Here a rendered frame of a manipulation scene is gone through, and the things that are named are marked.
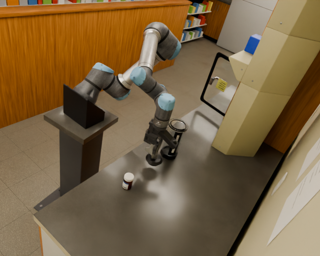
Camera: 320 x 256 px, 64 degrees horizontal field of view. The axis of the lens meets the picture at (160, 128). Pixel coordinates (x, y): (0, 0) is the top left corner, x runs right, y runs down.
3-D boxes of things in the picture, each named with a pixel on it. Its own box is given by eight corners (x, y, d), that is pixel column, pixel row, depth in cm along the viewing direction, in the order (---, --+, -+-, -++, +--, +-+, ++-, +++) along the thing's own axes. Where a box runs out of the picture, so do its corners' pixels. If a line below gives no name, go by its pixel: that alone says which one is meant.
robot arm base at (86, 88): (68, 86, 148) (78, 72, 149) (79, 94, 163) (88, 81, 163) (88, 100, 145) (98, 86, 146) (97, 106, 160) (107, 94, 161)
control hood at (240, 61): (259, 69, 163) (266, 54, 157) (240, 82, 140) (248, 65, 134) (243, 61, 167) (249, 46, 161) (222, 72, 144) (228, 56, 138)
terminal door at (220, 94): (230, 121, 187) (254, 71, 164) (199, 99, 202) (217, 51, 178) (231, 121, 188) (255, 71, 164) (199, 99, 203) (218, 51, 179)
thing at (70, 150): (33, 208, 207) (23, 119, 153) (77, 173, 243) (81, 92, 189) (78, 243, 193) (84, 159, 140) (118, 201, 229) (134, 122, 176)
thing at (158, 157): (157, 170, 134) (160, 162, 130) (141, 163, 136) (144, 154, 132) (164, 160, 141) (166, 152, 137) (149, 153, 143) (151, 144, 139)
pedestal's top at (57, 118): (43, 120, 157) (43, 114, 155) (81, 100, 181) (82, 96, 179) (83, 145, 148) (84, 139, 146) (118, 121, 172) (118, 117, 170)
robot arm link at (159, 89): (154, 75, 124) (159, 87, 116) (168, 89, 131) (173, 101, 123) (142, 86, 127) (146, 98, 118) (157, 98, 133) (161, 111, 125)
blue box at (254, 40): (264, 54, 155) (272, 39, 150) (259, 57, 148) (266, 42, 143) (249, 48, 159) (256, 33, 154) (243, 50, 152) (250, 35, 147)
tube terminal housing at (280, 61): (261, 145, 181) (328, 37, 135) (245, 167, 158) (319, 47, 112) (230, 127, 191) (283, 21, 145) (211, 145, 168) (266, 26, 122)
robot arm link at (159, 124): (172, 116, 124) (166, 124, 117) (169, 123, 126) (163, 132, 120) (158, 109, 125) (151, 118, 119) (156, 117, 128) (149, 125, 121)
